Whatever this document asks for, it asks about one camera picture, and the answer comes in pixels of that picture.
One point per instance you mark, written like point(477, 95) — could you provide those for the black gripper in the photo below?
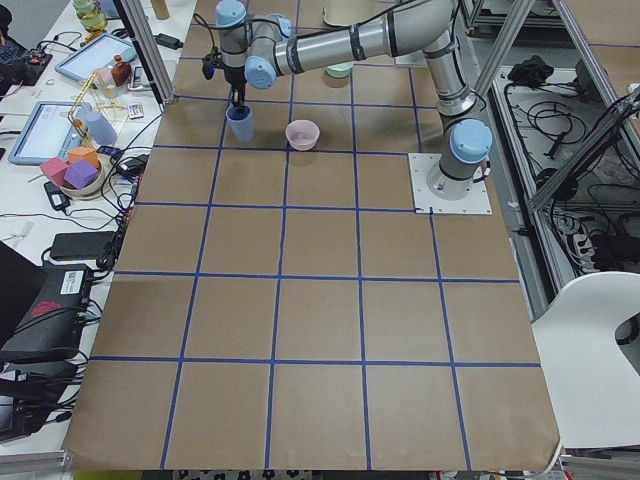
point(233, 76)

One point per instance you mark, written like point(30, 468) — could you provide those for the blue cup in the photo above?
point(240, 120)

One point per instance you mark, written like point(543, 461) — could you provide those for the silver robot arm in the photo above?
point(255, 50)

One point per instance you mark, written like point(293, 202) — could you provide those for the pink bowl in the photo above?
point(302, 134)

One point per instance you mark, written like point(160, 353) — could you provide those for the mint green bowl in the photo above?
point(339, 71)

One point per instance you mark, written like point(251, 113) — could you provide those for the teach pendant tablet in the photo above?
point(98, 53)
point(48, 133)

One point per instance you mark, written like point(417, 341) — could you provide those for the bowl of foam cubes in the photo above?
point(80, 176)

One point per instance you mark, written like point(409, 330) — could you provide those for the black power adapter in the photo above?
point(80, 245)

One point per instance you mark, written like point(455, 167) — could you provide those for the white chair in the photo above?
point(593, 387)

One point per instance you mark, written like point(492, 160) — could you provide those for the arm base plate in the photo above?
point(434, 193)

